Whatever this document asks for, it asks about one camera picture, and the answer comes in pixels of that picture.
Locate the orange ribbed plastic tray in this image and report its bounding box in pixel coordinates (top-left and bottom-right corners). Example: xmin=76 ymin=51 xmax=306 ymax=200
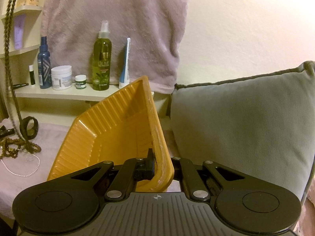
xmin=47 ymin=76 xmax=174 ymax=192

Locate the white pearl necklace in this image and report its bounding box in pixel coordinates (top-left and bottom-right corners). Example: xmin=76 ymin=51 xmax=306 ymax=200
xmin=0 ymin=153 xmax=41 ymax=178

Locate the dark wooden bead necklace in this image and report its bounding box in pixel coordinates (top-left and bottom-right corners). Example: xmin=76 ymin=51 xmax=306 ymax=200
xmin=0 ymin=0 xmax=42 ymax=160

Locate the black wristband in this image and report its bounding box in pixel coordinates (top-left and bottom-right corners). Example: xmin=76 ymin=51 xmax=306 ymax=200
xmin=19 ymin=116 xmax=39 ymax=140

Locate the black cylinder case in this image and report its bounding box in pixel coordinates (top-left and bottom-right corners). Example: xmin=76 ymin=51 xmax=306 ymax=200
xmin=0 ymin=125 xmax=15 ymax=138

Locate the white blue tube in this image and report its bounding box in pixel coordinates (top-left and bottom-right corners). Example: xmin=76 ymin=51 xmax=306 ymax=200
xmin=119 ymin=37 xmax=131 ymax=89

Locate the grey-green cushion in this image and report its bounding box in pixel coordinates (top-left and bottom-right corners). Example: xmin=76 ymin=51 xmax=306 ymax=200
xmin=170 ymin=61 xmax=314 ymax=201

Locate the small green-lidded jar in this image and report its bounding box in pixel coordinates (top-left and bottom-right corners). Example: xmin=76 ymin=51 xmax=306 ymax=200
xmin=75 ymin=75 xmax=86 ymax=89

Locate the green olive spray bottle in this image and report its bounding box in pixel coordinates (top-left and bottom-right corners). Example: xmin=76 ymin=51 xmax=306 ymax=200
xmin=92 ymin=20 xmax=112 ymax=91

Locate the white cream jar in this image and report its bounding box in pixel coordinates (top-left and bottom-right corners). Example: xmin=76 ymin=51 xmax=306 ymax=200
xmin=51 ymin=65 xmax=72 ymax=91

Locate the mauve fleece bed cover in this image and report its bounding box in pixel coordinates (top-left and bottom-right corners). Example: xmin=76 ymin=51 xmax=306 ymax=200
xmin=0 ymin=123 xmax=69 ymax=219

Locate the blue spray bottle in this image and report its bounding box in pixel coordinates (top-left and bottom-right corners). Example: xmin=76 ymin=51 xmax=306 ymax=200
xmin=37 ymin=36 xmax=52 ymax=89

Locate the small black white stick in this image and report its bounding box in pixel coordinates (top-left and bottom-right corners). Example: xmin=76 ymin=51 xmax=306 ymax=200
xmin=29 ymin=65 xmax=35 ymax=86

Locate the mauve fleece hanging blanket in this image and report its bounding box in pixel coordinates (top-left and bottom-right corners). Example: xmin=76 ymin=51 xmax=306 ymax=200
xmin=41 ymin=0 xmax=189 ymax=94

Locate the cream corner shelf unit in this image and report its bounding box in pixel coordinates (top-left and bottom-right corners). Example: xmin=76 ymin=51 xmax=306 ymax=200
xmin=9 ymin=5 xmax=170 ymax=117

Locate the purple lotion tube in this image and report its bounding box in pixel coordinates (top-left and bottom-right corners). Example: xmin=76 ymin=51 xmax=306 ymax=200
xmin=14 ymin=14 xmax=26 ymax=50

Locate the beige cardboard box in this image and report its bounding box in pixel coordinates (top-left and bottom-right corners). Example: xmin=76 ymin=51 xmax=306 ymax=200
xmin=16 ymin=0 xmax=40 ymax=7

